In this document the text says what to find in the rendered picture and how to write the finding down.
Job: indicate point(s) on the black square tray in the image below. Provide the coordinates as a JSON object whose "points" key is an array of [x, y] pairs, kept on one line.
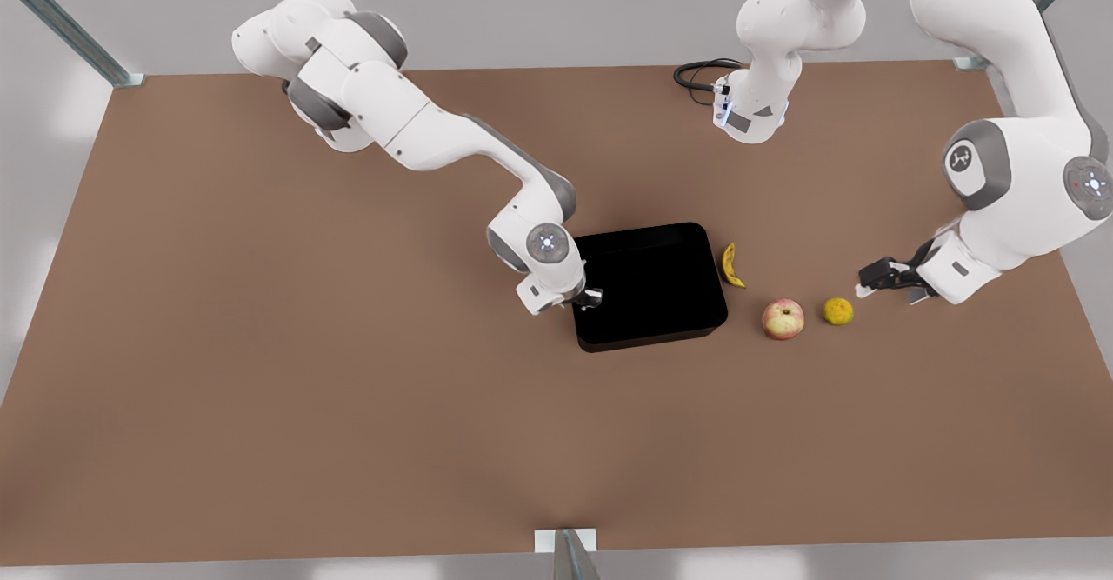
{"points": [[649, 284]]}

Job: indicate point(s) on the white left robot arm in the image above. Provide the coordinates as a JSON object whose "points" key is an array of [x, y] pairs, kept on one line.
{"points": [[1009, 84]]}

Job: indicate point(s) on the yellow banana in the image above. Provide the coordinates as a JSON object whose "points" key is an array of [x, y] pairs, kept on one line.
{"points": [[732, 267]]}

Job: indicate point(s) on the yellow orange fruit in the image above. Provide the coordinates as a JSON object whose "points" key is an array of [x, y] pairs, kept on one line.
{"points": [[838, 311]]}

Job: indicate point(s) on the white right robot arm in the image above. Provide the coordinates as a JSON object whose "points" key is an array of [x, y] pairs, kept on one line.
{"points": [[409, 128]]}

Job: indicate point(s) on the red yellow apple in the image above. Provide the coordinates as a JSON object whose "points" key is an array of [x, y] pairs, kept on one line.
{"points": [[783, 319]]}

